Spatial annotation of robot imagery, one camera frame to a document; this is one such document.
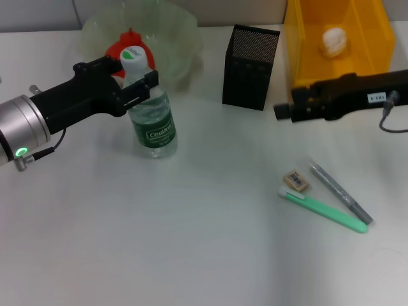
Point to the clear green-label water bottle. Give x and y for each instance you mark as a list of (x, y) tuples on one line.
[(156, 127)]

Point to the yellow plastic bin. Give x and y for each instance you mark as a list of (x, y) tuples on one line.
[(366, 38)]

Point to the beige eraser with barcode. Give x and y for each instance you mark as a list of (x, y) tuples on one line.
[(296, 180)]

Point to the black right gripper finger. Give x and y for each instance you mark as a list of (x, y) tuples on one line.
[(287, 111), (303, 90)]

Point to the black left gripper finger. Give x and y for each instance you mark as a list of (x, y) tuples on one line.
[(111, 62), (140, 89)]

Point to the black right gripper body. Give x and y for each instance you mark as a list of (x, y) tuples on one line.
[(360, 95)]

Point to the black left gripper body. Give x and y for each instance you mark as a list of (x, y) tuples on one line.
[(79, 92)]

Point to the black mesh pen holder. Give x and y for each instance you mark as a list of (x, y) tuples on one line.
[(247, 83)]

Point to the white paper ball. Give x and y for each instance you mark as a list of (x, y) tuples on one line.
[(334, 42)]

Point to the clear glass fruit plate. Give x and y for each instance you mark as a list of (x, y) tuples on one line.
[(178, 41)]

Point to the red-orange toy orange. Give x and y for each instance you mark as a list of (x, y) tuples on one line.
[(118, 48)]

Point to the silver grey marker pen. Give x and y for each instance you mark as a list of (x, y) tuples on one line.
[(341, 192)]

